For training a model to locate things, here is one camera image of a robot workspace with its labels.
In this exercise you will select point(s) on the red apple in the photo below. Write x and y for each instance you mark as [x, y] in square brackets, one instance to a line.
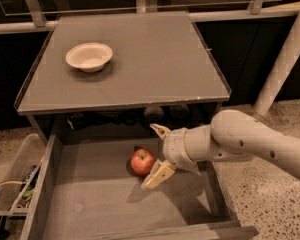
[142, 161]

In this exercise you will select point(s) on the grey cabinet with counter top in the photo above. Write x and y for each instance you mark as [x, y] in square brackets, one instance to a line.
[158, 59]

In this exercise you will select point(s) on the dark round can left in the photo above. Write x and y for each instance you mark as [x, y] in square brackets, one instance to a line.
[153, 113]

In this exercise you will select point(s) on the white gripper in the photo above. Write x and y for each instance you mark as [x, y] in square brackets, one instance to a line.
[173, 147]

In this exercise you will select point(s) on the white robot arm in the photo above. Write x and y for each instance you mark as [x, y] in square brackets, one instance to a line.
[233, 134]

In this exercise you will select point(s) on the clear plastic bin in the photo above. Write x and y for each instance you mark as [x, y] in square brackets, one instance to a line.
[17, 188]

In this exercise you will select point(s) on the dark round can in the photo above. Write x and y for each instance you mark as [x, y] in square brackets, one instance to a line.
[153, 113]
[179, 111]

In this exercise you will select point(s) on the open grey top drawer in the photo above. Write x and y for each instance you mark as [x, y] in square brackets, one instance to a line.
[85, 191]

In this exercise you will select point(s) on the dark round can right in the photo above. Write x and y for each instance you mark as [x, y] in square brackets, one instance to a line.
[179, 111]

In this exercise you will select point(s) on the white paper bowl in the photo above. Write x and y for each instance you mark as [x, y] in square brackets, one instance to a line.
[89, 57]

